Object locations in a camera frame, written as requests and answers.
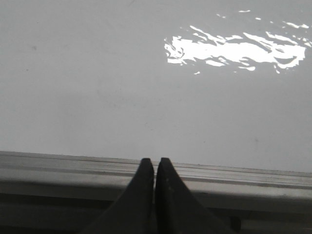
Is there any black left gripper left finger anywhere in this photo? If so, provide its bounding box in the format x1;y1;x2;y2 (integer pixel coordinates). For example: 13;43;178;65
80;158;154;234

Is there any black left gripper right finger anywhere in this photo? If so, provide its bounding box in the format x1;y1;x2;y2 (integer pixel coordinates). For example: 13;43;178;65
155;158;241;234

